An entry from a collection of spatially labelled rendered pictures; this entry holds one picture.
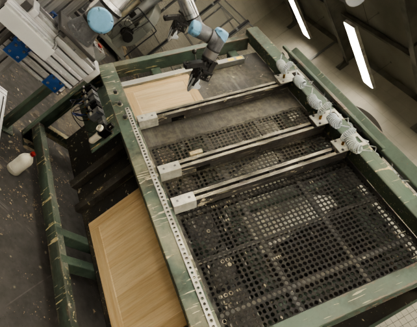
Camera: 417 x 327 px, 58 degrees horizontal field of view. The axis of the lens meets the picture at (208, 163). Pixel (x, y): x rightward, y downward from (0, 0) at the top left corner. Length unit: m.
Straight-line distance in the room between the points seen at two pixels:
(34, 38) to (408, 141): 6.70
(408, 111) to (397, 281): 6.30
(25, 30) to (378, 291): 1.93
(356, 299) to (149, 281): 1.05
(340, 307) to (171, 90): 1.74
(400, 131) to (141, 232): 6.23
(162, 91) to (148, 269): 1.22
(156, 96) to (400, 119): 6.00
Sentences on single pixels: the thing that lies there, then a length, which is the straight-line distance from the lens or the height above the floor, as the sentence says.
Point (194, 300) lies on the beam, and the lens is 1.73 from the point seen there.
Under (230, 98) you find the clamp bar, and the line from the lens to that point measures 2.53.
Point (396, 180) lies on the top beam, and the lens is 2.25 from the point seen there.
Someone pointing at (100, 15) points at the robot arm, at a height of 1.22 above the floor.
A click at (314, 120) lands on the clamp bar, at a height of 1.81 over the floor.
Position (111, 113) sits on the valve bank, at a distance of 2.53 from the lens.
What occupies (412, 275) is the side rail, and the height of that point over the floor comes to 1.68.
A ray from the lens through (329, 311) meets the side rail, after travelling 1.80.
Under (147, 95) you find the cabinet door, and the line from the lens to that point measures 2.67.
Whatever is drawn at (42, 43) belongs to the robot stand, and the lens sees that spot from 1.91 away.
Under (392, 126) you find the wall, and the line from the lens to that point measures 7.90.
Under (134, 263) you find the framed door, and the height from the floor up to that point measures 0.49.
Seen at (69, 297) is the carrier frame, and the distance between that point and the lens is 2.23.
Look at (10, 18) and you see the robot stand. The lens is 1.89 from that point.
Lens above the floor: 1.50
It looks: 9 degrees down
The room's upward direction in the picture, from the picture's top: 55 degrees clockwise
